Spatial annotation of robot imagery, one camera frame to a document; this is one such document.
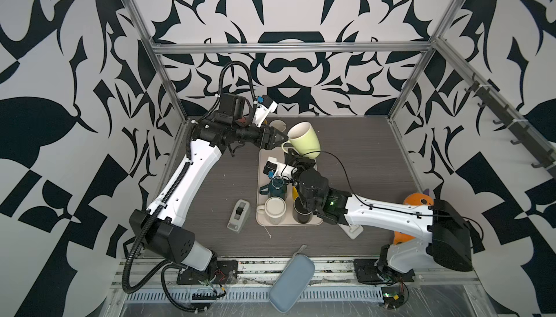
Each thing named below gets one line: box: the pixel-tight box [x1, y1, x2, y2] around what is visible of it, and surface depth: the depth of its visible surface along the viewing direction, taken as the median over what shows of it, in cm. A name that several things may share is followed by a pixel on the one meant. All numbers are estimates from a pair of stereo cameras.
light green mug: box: [281, 121, 321, 160], surface depth 69 cm
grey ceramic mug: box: [268, 118, 287, 133], surface depth 107 cm
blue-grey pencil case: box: [268, 244, 316, 314], surface depth 71 cm
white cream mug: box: [256, 196, 287, 225], surface depth 83 cm
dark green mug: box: [259, 177, 288, 200], surface depth 86 cm
